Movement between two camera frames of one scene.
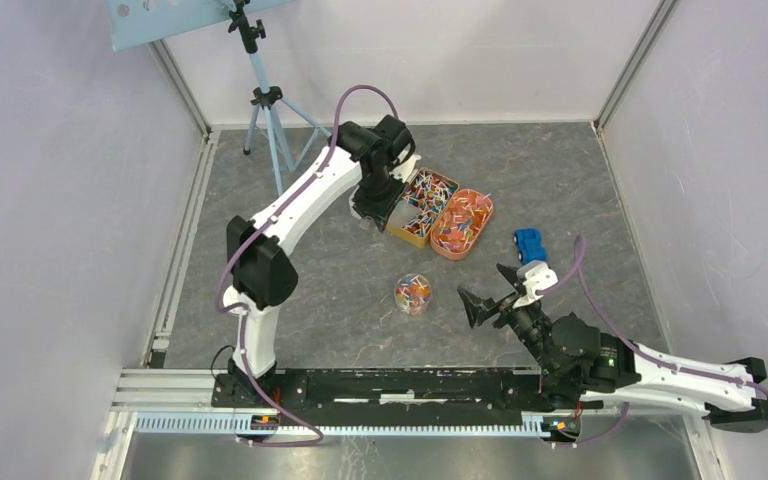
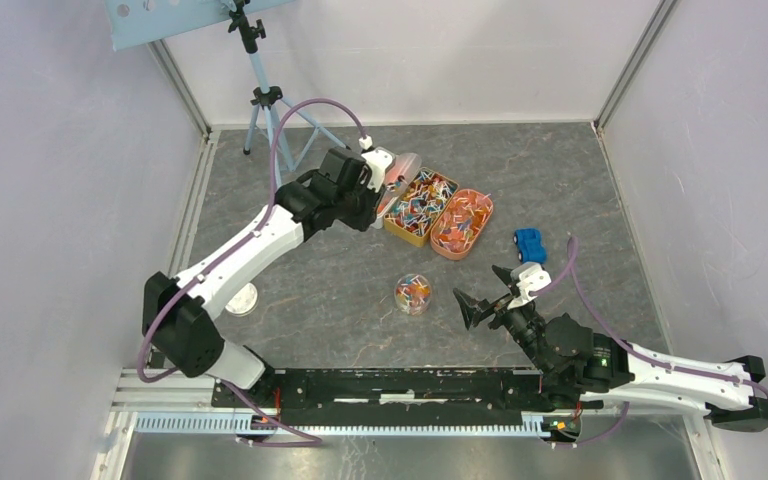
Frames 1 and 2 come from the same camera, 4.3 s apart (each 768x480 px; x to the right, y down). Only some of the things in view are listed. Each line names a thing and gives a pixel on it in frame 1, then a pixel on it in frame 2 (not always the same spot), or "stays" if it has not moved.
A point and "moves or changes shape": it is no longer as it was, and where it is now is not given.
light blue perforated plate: x=133 y=22 stays
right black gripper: x=478 y=310 stays
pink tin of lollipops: x=459 y=222 stays
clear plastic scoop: x=400 y=213 moves or changes shape
